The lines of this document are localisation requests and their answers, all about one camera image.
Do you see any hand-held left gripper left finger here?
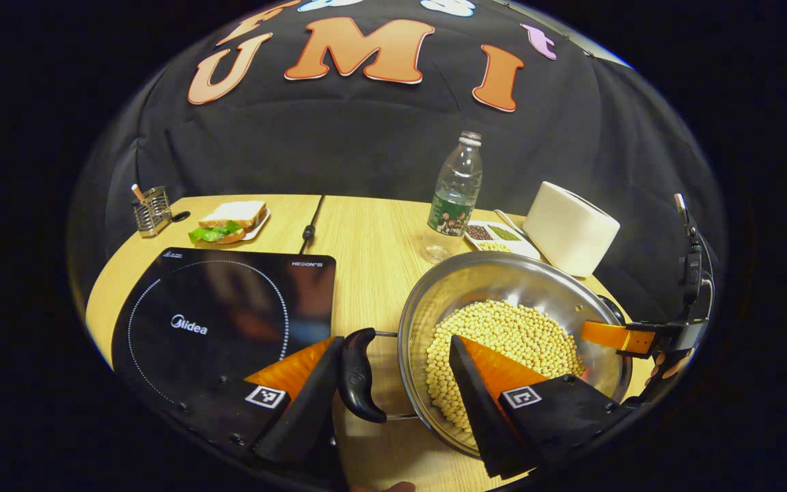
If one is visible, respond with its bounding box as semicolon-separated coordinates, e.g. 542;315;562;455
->
161;335;346;472

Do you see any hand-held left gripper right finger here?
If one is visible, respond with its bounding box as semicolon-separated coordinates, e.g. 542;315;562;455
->
448;335;640;479

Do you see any black induction cooktop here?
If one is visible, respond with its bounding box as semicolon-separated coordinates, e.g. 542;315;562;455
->
111;247;337;424

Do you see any stainless steel pot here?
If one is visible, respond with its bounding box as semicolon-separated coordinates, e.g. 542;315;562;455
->
337;251;633;459

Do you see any pile of soybeans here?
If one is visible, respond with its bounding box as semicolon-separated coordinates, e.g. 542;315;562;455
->
426;299;585;431

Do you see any white divided bean tray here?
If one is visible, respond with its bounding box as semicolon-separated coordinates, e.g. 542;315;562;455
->
464;220;542;261

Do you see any sandwich with lettuce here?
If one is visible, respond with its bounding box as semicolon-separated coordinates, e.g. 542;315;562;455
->
189;200;268;245

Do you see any clear plastic water bottle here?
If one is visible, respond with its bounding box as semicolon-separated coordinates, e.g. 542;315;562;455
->
423;131;483;264

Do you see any black backdrop cloth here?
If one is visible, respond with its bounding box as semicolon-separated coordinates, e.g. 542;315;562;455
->
69;0;729;322

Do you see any white toaster cable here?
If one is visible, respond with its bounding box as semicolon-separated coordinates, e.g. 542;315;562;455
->
494;208;528;238

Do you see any black power cable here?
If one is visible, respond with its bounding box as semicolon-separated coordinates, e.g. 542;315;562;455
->
298;195;327;255

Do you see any metal wire utensil holder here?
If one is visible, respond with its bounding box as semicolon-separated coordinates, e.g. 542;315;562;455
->
133;186;173;238

